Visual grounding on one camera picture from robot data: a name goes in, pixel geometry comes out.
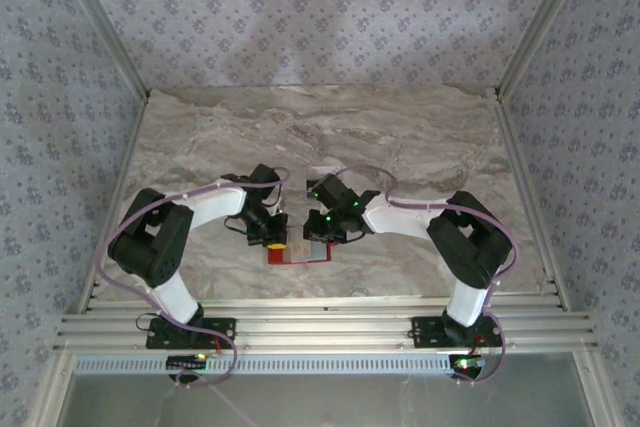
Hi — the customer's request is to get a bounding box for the aluminium frame leg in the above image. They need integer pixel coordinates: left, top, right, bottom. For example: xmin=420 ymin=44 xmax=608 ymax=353
xmin=37 ymin=351 xmax=76 ymax=427
xmin=574 ymin=351 xmax=609 ymax=427

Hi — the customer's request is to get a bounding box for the red leather card holder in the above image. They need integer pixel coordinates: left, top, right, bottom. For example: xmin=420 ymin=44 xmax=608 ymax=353
xmin=266 ymin=239 xmax=337 ymax=267

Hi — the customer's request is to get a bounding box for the small circuit board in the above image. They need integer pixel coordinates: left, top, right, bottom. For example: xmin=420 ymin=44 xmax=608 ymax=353
xmin=167 ymin=354 xmax=209 ymax=371
xmin=452 ymin=354 xmax=486 ymax=373

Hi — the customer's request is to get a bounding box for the aluminium table side rail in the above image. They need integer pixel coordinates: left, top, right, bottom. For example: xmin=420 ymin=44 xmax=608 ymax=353
xmin=493 ymin=91 xmax=572 ymax=311
xmin=77 ymin=92 xmax=152 ymax=311

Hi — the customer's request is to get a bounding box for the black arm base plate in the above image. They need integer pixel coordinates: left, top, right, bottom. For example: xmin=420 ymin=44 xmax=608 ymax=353
xmin=410 ymin=316 xmax=503 ymax=348
xmin=146 ymin=317 xmax=237 ymax=351

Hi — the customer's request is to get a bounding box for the aluminium frame post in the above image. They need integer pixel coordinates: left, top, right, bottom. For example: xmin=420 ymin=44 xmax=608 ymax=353
xmin=493 ymin=0 xmax=597 ymax=99
xmin=52 ymin=0 xmax=152 ymax=99

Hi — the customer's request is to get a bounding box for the grey metal sheet panel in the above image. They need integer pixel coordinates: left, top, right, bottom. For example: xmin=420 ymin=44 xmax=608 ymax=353
xmin=64 ymin=374 xmax=596 ymax=427

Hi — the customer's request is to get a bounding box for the aluminium rail beam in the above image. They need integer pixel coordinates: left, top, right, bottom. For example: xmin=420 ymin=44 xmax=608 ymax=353
xmin=52 ymin=296 xmax=599 ymax=354

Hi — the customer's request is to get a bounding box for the grey slotted cable duct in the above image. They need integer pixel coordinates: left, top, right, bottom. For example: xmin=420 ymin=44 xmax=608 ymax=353
xmin=72 ymin=354 xmax=459 ymax=377

